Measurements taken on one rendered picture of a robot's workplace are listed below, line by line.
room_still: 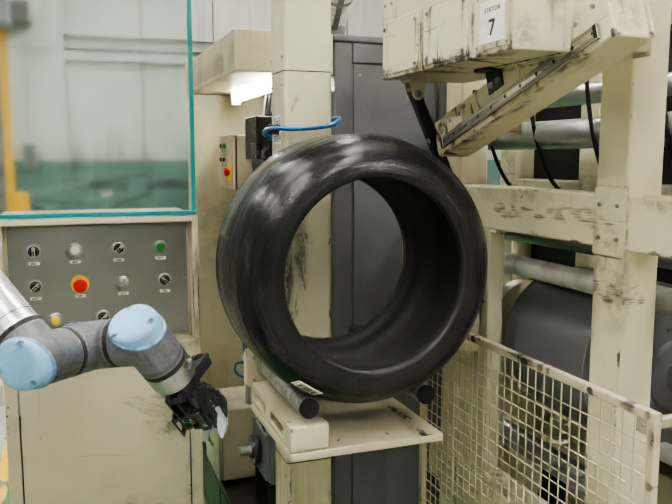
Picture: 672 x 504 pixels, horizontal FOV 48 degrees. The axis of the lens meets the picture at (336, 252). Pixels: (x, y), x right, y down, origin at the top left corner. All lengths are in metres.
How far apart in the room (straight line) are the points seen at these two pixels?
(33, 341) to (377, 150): 0.76
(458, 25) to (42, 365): 1.05
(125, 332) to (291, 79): 0.86
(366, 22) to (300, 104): 9.84
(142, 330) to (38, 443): 1.05
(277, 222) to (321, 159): 0.16
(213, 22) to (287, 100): 9.29
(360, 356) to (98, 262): 0.83
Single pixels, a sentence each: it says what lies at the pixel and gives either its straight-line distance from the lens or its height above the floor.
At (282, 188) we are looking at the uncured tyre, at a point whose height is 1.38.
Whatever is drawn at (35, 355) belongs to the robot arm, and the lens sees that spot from 1.31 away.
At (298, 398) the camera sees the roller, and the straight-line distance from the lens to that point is 1.66.
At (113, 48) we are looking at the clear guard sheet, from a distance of 2.25.
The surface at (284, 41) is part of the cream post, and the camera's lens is 1.95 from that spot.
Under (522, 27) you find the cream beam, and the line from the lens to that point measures 1.49.
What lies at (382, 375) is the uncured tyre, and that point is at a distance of 1.63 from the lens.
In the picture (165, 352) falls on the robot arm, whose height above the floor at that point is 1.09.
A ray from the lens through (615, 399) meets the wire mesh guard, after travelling 1.49.
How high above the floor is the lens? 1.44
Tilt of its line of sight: 7 degrees down
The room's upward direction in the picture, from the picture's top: straight up
